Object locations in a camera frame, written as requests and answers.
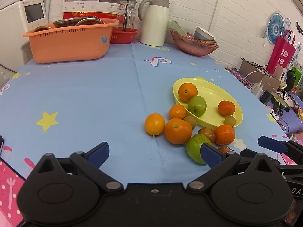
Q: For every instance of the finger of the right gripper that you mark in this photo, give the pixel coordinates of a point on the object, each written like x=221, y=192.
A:
x=289, y=148

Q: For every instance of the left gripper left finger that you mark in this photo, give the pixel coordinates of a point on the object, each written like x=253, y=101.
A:
x=67, y=191

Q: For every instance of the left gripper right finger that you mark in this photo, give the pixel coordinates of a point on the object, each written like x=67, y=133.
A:
x=242, y=191

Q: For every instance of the red apple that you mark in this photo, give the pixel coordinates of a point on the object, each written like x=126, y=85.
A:
x=224, y=149

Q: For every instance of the large orange with stem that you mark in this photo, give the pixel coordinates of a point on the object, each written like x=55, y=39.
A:
x=225, y=135

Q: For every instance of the dark red tomato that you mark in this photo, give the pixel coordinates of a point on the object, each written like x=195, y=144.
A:
x=210, y=134

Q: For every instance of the green mango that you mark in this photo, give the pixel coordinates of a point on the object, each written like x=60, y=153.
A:
x=193, y=147

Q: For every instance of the brown longan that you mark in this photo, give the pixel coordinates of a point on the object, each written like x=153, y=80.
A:
x=230, y=120
x=191, y=121

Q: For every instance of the orange persimmon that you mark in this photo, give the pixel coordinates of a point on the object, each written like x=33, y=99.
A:
x=178, y=131

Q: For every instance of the small orange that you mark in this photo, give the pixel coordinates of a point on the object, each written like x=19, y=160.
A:
x=177, y=111
x=187, y=91

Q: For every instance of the orange fruit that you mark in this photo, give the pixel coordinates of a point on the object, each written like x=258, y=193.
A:
x=154, y=124

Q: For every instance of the white power strip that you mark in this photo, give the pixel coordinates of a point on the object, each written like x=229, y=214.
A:
x=265, y=97

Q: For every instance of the mandarin on plate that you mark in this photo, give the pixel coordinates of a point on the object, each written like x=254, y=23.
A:
x=226, y=108

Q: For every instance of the blue star tablecloth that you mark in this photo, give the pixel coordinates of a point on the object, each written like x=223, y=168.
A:
x=67, y=107

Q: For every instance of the cardboard box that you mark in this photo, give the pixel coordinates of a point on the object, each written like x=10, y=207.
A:
x=254, y=73

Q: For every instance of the round green apple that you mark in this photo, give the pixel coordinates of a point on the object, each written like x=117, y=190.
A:
x=197, y=106

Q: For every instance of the pink gift bag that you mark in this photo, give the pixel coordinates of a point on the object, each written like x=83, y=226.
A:
x=283, y=51

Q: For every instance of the blue round fan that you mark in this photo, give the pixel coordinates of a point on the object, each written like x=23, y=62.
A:
x=275, y=28

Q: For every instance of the pink glass bowl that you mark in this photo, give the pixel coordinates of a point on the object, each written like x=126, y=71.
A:
x=192, y=46

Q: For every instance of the white blue ceramic bowl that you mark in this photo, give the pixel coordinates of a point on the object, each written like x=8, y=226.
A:
x=202, y=34

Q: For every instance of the orange plastic basket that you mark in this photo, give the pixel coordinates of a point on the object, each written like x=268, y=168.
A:
x=73, y=43

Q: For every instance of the red plastic basket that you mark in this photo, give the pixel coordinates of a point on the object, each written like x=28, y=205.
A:
x=123, y=37

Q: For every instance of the white tilted plate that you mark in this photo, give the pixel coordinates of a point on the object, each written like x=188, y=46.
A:
x=178, y=29

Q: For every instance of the metal dishes in basket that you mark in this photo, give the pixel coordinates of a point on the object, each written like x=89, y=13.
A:
x=72, y=22

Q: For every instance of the white appliance with screen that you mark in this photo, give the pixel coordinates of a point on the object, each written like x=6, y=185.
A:
x=16, y=20

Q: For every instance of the white thermos jug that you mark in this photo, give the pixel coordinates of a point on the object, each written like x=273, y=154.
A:
x=154, y=15

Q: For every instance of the glass jar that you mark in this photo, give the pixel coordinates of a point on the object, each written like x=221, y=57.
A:
x=126, y=15

